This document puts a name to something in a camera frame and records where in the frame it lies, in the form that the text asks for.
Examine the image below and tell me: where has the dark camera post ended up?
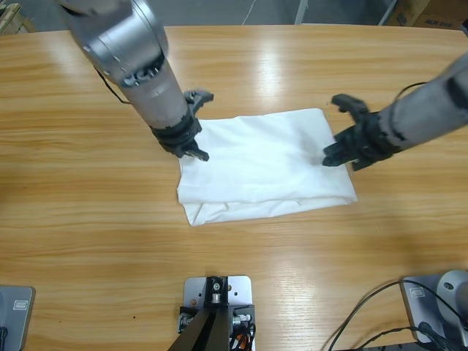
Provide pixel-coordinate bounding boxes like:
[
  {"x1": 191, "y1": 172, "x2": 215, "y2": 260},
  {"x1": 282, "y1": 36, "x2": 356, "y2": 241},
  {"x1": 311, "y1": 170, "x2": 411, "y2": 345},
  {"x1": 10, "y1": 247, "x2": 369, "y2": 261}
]
[{"x1": 170, "y1": 276, "x2": 235, "y2": 351}]

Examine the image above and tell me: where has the white t-shirt with black logo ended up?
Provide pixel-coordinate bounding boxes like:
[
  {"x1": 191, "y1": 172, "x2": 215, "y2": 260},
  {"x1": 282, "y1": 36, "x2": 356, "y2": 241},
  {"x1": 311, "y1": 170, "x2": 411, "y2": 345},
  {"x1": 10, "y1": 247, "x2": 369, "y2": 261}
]
[{"x1": 177, "y1": 107, "x2": 358, "y2": 227}]

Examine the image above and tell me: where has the tan cardboard box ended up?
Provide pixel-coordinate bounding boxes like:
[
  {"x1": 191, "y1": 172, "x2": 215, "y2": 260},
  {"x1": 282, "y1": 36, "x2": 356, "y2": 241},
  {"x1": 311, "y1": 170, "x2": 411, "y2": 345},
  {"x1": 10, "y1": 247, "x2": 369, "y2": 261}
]
[{"x1": 387, "y1": 0, "x2": 432, "y2": 27}]

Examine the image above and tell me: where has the wooden pallet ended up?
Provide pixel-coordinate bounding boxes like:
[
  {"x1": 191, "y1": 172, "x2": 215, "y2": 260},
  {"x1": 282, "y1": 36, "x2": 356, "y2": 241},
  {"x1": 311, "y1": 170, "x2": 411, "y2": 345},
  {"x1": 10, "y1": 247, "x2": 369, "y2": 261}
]
[{"x1": 0, "y1": 2, "x2": 36, "y2": 36}]

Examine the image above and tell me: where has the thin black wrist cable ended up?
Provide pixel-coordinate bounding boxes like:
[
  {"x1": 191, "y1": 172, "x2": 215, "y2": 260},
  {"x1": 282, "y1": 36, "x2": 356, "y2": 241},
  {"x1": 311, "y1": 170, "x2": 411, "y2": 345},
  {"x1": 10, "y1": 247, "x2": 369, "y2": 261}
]
[
  {"x1": 396, "y1": 81, "x2": 429, "y2": 102},
  {"x1": 94, "y1": 67, "x2": 132, "y2": 106}
]

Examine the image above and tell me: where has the long black base cable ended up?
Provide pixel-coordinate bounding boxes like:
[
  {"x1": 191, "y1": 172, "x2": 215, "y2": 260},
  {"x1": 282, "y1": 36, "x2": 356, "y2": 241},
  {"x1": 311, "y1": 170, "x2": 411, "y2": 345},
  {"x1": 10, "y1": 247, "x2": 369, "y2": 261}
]
[{"x1": 327, "y1": 279, "x2": 468, "y2": 351}]

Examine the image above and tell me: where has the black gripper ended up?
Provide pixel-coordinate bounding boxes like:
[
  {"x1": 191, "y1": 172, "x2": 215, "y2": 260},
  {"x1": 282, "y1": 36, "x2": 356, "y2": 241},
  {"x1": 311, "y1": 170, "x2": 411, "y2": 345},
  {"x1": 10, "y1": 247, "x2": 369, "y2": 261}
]
[
  {"x1": 151, "y1": 109, "x2": 211, "y2": 163},
  {"x1": 321, "y1": 110, "x2": 405, "y2": 173}
]

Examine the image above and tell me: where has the black plug with cable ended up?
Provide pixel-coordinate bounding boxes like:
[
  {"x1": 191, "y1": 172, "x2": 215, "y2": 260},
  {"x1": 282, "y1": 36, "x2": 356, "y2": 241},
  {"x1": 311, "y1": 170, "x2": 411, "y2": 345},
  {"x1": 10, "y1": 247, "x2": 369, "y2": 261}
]
[{"x1": 418, "y1": 320, "x2": 453, "y2": 347}]

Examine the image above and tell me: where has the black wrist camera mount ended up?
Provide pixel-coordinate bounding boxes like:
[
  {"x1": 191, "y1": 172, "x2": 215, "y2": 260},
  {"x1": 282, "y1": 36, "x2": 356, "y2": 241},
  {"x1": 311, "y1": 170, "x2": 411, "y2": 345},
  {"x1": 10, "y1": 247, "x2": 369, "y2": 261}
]
[
  {"x1": 182, "y1": 89, "x2": 215, "y2": 115},
  {"x1": 331, "y1": 94, "x2": 371, "y2": 122}
]

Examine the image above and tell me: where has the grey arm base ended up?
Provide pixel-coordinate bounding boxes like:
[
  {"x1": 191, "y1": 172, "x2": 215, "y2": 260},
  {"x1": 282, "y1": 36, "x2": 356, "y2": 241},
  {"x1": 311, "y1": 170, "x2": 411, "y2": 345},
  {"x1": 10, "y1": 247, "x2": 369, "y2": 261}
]
[
  {"x1": 0, "y1": 286, "x2": 37, "y2": 351},
  {"x1": 400, "y1": 269, "x2": 468, "y2": 347}
]

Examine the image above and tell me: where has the thin white floor cable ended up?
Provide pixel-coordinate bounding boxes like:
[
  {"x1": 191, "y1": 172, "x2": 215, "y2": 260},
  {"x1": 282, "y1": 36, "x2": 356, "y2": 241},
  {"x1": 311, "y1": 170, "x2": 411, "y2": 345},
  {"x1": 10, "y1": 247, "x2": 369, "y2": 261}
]
[{"x1": 243, "y1": 0, "x2": 257, "y2": 25}]

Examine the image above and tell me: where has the white metal frame leg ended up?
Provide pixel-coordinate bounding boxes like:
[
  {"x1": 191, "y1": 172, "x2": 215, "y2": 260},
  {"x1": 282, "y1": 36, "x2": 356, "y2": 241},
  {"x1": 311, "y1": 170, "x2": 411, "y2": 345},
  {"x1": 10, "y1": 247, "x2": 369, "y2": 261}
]
[
  {"x1": 378, "y1": 0, "x2": 399, "y2": 26},
  {"x1": 294, "y1": 0, "x2": 312, "y2": 25}
]

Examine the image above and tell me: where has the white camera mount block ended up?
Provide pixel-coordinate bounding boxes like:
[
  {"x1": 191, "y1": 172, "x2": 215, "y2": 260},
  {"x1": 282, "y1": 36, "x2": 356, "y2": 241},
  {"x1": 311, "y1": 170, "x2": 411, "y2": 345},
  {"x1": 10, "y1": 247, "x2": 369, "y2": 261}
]
[{"x1": 182, "y1": 276, "x2": 256, "y2": 351}]

